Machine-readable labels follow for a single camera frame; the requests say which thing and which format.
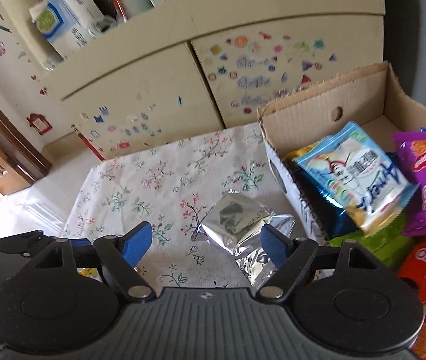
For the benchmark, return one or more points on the silver foil packet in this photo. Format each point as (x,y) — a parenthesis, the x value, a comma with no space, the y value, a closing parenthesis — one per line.
(234,225)

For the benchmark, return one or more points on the green snack packet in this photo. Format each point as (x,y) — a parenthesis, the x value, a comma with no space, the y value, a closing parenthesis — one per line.
(389,245)

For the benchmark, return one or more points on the white blue tissue box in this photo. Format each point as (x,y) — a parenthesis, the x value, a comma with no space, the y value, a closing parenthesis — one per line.
(65,24)

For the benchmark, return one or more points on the small yellow snack packet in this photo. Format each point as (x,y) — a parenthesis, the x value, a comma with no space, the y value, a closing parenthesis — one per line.
(290,159)

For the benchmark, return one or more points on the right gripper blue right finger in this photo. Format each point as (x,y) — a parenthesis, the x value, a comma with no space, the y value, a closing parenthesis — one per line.
(291,258)

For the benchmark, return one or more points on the blue foil snack bag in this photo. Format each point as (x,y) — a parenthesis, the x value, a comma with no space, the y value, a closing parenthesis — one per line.
(333,219)

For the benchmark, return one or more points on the cream cabinet with stickers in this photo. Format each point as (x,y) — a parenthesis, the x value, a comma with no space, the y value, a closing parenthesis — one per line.
(183,68)

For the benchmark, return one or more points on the floral tablecloth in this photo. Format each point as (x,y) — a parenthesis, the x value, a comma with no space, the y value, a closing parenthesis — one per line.
(173,187)

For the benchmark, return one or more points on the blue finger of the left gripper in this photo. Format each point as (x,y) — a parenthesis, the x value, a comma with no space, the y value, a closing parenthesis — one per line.
(80,242)

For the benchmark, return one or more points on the red gift box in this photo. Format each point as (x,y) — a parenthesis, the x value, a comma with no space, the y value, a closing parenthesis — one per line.
(87,143)

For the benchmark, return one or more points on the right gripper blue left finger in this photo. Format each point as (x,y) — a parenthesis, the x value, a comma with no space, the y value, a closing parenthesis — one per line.
(119,256)

